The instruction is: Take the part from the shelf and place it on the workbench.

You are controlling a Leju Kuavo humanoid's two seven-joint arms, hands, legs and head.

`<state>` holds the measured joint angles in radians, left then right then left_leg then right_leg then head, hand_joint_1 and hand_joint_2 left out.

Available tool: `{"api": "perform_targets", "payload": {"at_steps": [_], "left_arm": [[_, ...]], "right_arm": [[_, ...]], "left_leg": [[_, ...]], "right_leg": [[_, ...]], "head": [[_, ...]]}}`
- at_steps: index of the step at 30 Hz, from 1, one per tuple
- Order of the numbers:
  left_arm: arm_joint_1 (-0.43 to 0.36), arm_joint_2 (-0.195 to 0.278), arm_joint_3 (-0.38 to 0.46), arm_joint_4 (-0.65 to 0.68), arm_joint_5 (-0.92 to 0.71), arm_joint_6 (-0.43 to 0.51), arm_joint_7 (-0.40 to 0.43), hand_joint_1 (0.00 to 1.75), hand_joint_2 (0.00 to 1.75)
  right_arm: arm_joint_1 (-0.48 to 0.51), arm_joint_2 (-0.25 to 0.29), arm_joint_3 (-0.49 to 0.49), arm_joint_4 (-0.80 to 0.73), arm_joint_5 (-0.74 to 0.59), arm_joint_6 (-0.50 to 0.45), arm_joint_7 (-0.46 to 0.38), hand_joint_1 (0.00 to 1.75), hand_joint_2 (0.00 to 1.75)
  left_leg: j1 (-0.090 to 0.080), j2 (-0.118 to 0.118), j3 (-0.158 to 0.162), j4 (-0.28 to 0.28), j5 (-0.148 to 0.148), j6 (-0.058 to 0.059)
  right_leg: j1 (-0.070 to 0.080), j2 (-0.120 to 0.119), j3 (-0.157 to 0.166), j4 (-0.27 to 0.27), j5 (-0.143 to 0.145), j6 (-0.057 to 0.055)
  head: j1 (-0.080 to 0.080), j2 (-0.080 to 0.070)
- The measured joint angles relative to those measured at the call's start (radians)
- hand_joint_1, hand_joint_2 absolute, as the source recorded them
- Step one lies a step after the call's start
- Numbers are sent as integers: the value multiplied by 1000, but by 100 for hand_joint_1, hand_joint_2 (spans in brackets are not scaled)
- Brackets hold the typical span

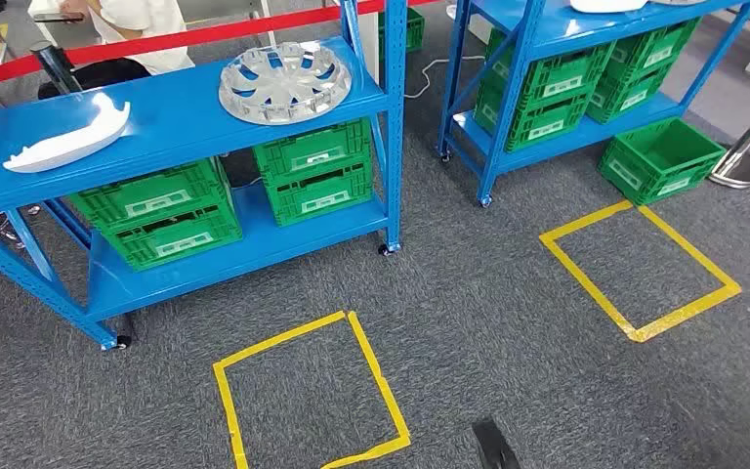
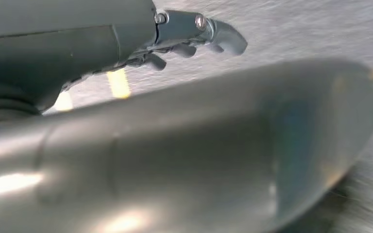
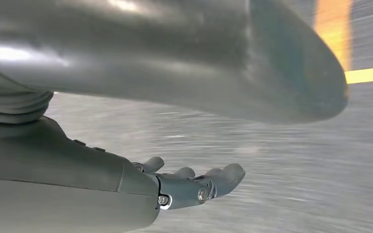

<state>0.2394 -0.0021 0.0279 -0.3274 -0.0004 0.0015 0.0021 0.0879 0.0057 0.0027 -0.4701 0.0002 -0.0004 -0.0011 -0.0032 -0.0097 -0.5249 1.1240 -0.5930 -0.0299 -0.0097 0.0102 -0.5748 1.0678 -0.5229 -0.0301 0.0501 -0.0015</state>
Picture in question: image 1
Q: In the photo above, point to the person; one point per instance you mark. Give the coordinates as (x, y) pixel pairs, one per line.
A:
(142, 32)

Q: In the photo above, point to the white curved plastic part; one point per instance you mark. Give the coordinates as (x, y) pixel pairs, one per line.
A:
(608, 5)
(64, 149)

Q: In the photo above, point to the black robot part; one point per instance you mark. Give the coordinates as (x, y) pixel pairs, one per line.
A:
(495, 447)

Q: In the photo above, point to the white desk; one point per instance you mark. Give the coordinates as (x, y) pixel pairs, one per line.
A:
(368, 39)
(220, 6)

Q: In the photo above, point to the chrome stanchion with base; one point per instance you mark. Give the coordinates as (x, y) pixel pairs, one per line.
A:
(737, 168)

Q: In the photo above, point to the smartphone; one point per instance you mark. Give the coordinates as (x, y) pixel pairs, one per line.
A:
(58, 17)

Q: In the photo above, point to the silver plastic hubcap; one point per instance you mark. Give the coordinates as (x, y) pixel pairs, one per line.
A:
(676, 2)
(265, 110)

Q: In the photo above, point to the black stanchion post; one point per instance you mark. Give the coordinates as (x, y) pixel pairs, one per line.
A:
(55, 65)

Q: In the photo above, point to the red barrier belt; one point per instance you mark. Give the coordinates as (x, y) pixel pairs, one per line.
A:
(155, 44)

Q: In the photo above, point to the blue metal shelf rack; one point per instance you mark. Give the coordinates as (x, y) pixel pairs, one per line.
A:
(174, 123)
(569, 29)

